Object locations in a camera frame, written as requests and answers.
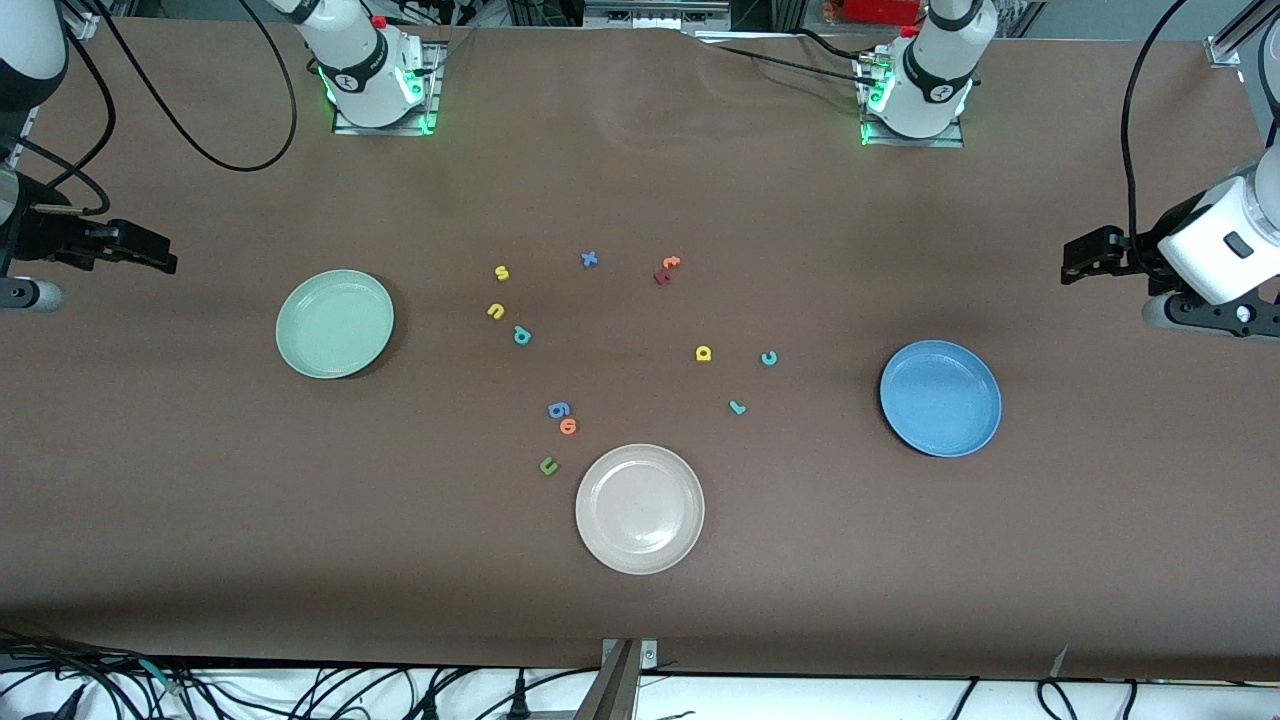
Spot blue plate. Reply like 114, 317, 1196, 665
879, 340, 1003, 459

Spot green plate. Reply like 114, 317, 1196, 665
275, 269, 396, 380

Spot red box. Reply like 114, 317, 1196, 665
843, 0, 923, 26

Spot grey device box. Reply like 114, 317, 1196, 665
583, 0, 733, 31

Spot beige plate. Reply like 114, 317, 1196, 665
575, 444, 706, 576

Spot brown table mat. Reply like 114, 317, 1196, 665
0, 15, 1280, 683

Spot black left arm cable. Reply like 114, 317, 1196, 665
1120, 0, 1196, 281

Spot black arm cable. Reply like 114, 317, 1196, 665
1120, 0, 1196, 281
0, 0, 299, 217

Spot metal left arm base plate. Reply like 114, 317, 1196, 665
858, 50, 967, 149

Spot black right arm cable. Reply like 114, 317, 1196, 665
0, 0, 299, 217

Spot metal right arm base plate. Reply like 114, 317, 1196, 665
332, 40, 442, 137

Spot black table cable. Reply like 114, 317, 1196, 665
700, 40, 873, 79
790, 28, 881, 63

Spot metal table bracket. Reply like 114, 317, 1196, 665
575, 638, 661, 720

